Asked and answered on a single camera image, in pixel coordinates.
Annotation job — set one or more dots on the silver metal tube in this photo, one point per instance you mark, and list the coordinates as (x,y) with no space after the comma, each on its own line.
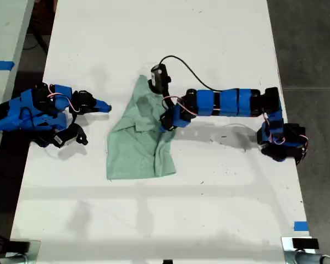
(8,259)
(316,258)

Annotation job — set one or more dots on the short blue tape strip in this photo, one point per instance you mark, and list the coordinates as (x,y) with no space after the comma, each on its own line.
(301,226)

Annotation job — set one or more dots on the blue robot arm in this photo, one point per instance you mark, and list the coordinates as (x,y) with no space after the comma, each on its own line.
(22,115)
(231,103)

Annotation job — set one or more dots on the white side table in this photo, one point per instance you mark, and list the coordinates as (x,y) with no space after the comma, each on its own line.
(5,33)

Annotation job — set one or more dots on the short black camera stalk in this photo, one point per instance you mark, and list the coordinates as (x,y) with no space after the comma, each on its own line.
(81,134)
(169,100)

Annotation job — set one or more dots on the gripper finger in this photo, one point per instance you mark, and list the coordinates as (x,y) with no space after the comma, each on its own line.
(166,121)
(101,103)
(102,109)

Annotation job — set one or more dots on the pale green T-shirt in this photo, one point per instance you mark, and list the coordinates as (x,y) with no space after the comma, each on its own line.
(137,148)

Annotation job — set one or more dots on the black camera box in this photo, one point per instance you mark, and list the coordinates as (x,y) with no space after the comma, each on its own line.
(66,138)
(160,77)

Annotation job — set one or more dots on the small black box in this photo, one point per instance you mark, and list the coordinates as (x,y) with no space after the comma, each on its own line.
(19,246)
(305,243)

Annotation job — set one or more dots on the long blue tape strip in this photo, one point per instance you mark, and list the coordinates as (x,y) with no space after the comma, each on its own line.
(0,66)

